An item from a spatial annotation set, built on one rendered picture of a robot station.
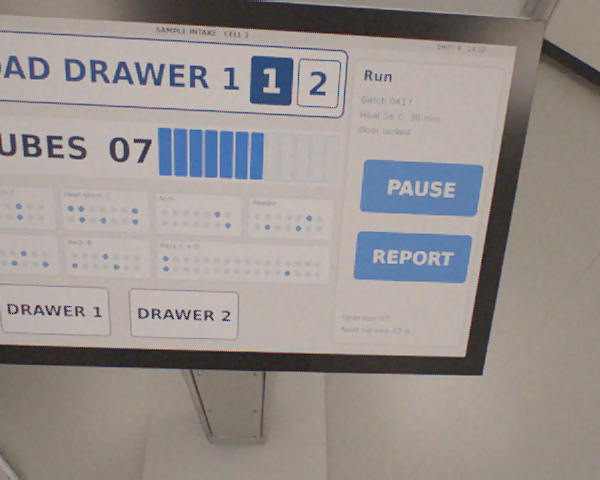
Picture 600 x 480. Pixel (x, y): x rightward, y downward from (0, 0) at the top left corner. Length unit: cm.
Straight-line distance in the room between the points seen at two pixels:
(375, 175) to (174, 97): 17
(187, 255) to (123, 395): 110
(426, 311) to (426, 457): 105
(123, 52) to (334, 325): 28
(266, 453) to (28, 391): 65
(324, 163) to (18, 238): 26
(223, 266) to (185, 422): 102
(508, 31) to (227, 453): 118
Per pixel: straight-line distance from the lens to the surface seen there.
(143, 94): 42
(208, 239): 43
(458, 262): 47
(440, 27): 43
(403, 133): 43
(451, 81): 43
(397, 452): 149
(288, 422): 142
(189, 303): 46
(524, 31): 45
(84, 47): 43
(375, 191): 43
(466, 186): 45
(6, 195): 47
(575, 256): 196
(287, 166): 42
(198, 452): 141
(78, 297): 48
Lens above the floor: 142
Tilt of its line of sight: 57 degrees down
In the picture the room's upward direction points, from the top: 8 degrees clockwise
